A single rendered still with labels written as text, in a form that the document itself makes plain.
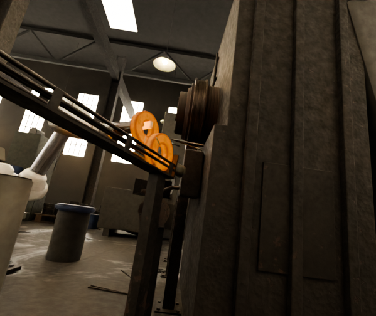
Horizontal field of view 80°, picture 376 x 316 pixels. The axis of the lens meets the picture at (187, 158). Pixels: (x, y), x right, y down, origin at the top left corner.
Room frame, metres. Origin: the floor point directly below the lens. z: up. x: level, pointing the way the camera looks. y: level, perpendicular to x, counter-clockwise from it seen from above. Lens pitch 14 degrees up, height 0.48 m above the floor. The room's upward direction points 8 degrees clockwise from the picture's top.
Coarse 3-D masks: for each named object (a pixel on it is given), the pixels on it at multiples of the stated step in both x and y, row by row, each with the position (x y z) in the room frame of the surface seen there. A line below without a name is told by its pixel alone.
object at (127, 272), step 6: (138, 180) 1.94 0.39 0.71; (144, 180) 1.98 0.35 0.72; (138, 186) 1.95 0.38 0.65; (144, 186) 1.98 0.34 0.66; (168, 186) 1.82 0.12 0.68; (132, 192) 1.92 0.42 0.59; (138, 192) 1.84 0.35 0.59; (168, 192) 1.83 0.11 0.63; (168, 198) 1.85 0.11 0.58; (126, 270) 1.89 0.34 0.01
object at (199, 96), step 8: (200, 80) 1.23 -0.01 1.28; (200, 88) 1.17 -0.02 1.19; (200, 96) 1.16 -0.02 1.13; (200, 104) 1.16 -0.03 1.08; (192, 112) 1.16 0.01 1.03; (200, 112) 1.17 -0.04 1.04; (192, 120) 1.19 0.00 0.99; (200, 120) 1.19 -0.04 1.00; (192, 128) 1.22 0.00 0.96; (192, 136) 1.26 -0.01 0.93; (192, 144) 1.33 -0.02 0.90
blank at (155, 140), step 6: (150, 138) 0.83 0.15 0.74; (156, 138) 0.84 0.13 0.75; (162, 138) 0.87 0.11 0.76; (168, 138) 0.90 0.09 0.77; (150, 144) 0.82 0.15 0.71; (156, 144) 0.84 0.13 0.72; (162, 144) 0.88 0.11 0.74; (168, 144) 0.91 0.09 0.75; (156, 150) 0.85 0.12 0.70; (162, 150) 0.92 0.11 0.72; (168, 150) 0.92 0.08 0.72; (156, 156) 0.85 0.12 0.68; (168, 156) 0.92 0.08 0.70; (150, 162) 0.84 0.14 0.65; (156, 162) 0.86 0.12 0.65; (162, 168) 0.90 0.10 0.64
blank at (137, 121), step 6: (138, 114) 0.89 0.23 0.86; (144, 114) 0.91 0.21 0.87; (150, 114) 0.94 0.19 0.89; (132, 120) 0.89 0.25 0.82; (138, 120) 0.89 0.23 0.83; (144, 120) 0.92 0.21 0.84; (150, 120) 0.95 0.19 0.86; (132, 126) 0.89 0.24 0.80; (138, 126) 0.89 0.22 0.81; (156, 126) 0.99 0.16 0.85; (132, 132) 0.90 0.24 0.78; (138, 132) 0.90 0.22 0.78; (150, 132) 0.98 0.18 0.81; (156, 132) 0.99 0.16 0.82; (138, 138) 0.90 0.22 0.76; (144, 138) 0.93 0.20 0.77; (138, 144) 0.94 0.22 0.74
